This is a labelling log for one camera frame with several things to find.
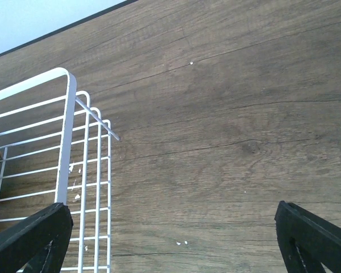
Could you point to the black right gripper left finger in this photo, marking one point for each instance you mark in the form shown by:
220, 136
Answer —
38, 243

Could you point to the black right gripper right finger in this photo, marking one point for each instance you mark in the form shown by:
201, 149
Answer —
307, 242

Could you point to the white wire dish rack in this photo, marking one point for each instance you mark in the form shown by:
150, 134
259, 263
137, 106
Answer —
56, 147

